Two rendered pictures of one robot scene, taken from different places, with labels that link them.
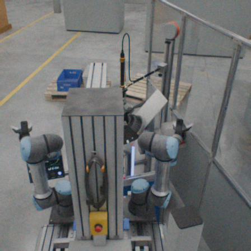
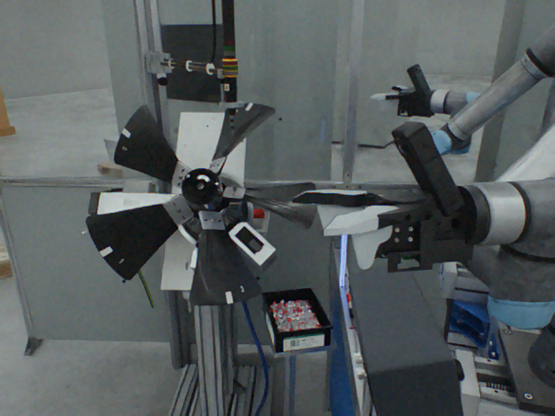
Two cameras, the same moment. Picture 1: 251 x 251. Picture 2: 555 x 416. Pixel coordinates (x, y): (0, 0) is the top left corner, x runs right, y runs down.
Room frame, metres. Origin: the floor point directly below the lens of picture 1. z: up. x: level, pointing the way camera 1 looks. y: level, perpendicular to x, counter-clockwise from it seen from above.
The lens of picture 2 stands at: (1.63, 1.22, 1.63)
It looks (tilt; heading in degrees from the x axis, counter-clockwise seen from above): 21 degrees down; 289
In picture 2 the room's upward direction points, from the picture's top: straight up
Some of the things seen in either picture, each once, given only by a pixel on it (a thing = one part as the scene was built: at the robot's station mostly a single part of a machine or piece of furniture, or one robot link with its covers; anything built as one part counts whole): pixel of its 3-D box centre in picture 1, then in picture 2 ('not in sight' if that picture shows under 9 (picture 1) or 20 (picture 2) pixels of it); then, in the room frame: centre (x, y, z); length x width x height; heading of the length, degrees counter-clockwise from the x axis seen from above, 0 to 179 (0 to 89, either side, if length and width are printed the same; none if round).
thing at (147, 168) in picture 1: (148, 159); (219, 300); (2.39, -0.26, 0.58); 0.09 x 0.05 x 1.15; 16
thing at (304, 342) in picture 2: not in sight; (295, 318); (1.94, 0.14, 0.85); 0.22 x 0.17 x 0.07; 120
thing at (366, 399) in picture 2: not in sight; (372, 376); (1.68, 0.44, 0.96); 0.03 x 0.03 x 0.20; 16
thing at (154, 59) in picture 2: (162, 67); (158, 63); (2.66, -0.37, 1.54); 0.10 x 0.07 x 0.09; 141
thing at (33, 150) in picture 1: (39, 175); not in sight; (1.25, 0.51, 1.41); 0.15 x 0.12 x 0.55; 118
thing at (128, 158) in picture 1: (128, 171); (211, 358); (2.33, -0.04, 0.46); 0.09 x 0.05 x 0.91; 16
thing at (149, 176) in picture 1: (121, 182); (348, 314); (1.80, 0.03, 0.82); 0.90 x 0.04 x 0.08; 106
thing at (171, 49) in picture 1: (162, 118); (165, 208); (2.73, -0.43, 0.90); 0.08 x 0.06 x 1.80; 51
